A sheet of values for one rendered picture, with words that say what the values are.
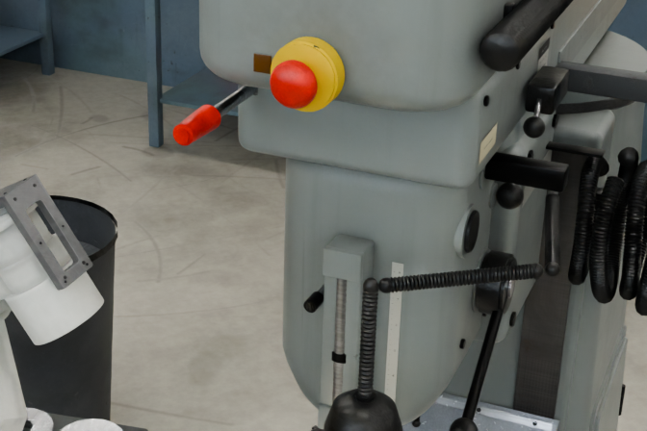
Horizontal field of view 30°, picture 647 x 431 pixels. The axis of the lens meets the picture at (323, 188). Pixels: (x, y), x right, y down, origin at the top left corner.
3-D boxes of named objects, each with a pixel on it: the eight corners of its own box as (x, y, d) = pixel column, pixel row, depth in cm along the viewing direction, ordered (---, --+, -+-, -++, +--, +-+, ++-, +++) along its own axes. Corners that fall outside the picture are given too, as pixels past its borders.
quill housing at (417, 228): (439, 461, 126) (463, 180, 113) (261, 414, 133) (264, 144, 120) (487, 371, 143) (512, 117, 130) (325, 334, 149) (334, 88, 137)
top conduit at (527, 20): (518, 75, 97) (522, 34, 96) (468, 68, 98) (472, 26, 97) (613, -38, 135) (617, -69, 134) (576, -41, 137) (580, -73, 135)
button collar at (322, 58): (335, 117, 99) (338, 47, 97) (269, 106, 101) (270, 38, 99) (344, 110, 101) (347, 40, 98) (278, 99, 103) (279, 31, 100)
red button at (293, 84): (310, 115, 97) (311, 67, 95) (265, 108, 98) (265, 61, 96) (325, 103, 99) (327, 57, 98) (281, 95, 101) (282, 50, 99)
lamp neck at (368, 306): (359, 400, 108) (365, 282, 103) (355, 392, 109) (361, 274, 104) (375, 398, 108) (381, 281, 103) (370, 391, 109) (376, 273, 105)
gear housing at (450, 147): (473, 197, 110) (481, 93, 106) (231, 153, 118) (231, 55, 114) (552, 89, 138) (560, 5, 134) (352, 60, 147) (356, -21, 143)
